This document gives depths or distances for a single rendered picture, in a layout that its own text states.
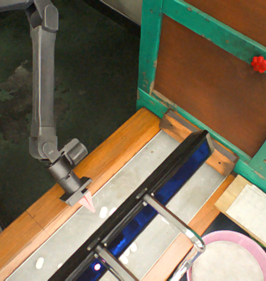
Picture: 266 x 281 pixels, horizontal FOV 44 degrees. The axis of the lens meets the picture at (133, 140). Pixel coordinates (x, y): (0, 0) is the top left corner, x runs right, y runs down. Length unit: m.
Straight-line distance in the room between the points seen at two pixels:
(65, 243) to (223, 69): 0.71
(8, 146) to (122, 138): 1.12
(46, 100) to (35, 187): 1.11
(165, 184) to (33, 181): 1.36
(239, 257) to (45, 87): 0.79
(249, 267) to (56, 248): 0.61
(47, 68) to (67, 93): 1.38
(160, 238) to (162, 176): 0.38
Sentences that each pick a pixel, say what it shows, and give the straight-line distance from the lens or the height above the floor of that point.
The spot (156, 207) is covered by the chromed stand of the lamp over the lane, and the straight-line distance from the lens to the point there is 0.72.
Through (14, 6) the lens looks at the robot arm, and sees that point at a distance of 1.01.
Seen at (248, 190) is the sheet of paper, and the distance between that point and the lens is 1.18.
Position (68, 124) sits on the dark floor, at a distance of 2.19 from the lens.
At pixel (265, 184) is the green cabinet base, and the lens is 1.17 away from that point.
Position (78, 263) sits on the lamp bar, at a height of 1.11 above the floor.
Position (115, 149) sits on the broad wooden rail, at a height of 0.76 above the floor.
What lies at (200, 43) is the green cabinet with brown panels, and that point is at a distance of 0.95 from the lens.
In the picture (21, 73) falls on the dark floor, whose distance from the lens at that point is 2.54.
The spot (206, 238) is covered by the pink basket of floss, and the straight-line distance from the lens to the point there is 1.11.
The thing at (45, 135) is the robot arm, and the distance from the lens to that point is 0.94.
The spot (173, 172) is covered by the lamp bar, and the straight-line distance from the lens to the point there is 0.78.
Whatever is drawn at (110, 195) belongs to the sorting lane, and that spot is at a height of 0.74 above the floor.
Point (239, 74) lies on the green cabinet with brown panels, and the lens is 0.93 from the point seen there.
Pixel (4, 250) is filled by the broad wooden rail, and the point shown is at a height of 0.76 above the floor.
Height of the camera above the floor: 1.80
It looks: 59 degrees down
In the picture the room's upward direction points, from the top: 3 degrees clockwise
